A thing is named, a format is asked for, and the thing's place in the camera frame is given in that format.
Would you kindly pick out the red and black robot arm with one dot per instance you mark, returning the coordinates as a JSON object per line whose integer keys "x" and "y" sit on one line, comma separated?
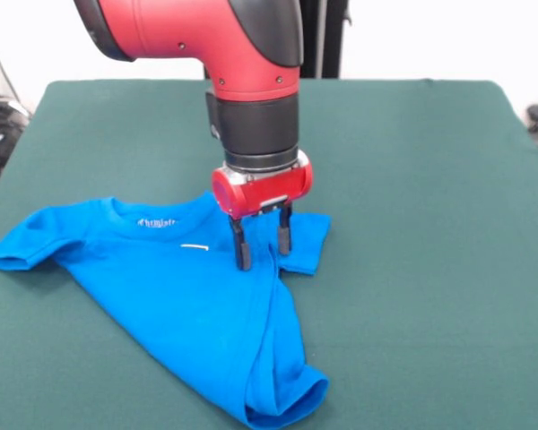
{"x": 206, "y": 36}

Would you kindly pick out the blue laundry item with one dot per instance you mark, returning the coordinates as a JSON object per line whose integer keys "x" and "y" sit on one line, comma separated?
{"x": 184, "y": 304}

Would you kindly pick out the dark green table cloth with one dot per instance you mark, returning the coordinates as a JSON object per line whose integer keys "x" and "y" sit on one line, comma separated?
{"x": 430, "y": 269}

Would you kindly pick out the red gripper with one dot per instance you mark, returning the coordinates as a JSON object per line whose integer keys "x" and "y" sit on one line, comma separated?
{"x": 271, "y": 190}

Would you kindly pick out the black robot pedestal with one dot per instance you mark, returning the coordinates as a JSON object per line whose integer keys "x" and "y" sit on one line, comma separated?
{"x": 325, "y": 40}

